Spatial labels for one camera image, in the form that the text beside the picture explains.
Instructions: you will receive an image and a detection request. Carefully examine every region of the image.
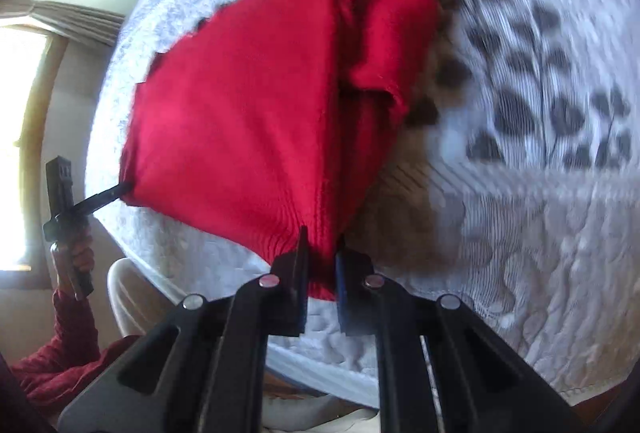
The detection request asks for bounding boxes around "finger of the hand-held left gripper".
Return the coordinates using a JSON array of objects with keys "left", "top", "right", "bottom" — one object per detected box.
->
[{"left": 74, "top": 182, "right": 134, "bottom": 216}]

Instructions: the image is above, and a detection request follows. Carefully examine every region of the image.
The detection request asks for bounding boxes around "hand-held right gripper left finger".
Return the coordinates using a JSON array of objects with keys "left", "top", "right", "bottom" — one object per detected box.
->
[{"left": 57, "top": 226, "right": 310, "bottom": 433}]

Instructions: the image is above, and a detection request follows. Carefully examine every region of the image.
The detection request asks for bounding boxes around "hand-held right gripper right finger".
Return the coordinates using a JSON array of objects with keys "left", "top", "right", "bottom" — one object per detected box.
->
[{"left": 334, "top": 234, "right": 587, "bottom": 433}]

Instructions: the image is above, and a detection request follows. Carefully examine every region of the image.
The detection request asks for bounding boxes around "red knitted sweater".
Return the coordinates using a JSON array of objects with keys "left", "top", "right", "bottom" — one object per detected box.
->
[{"left": 119, "top": 0, "right": 444, "bottom": 303}]

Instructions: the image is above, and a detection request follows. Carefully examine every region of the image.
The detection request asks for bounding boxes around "person's left forearm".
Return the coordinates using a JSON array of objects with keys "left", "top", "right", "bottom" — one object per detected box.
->
[{"left": 10, "top": 285, "right": 143, "bottom": 415}]

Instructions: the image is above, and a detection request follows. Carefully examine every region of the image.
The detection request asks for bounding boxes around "person's left hand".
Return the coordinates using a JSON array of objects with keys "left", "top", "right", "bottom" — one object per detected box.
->
[{"left": 52, "top": 232, "right": 97, "bottom": 288}]

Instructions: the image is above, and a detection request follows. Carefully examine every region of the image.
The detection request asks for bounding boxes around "window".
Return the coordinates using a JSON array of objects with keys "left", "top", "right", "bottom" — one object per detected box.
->
[{"left": 0, "top": 27, "right": 55, "bottom": 272}]

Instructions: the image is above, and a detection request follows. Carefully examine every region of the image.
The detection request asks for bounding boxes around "person's left leg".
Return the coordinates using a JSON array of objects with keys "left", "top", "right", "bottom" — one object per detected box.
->
[{"left": 107, "top": 258, "right": 168, "bottom": 340}]

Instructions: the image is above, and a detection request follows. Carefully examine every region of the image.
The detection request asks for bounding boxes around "grey curtain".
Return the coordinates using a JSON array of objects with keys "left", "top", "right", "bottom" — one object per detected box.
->
[{"left": 0, "top": 0, "right": 126, "bottom": 48}]

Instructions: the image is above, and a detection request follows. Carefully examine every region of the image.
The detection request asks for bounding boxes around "light blue patterned quilt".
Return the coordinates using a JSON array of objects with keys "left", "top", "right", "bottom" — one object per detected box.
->
[{"left": 85, "top": 0, "right": 640, "bottom": 406}]

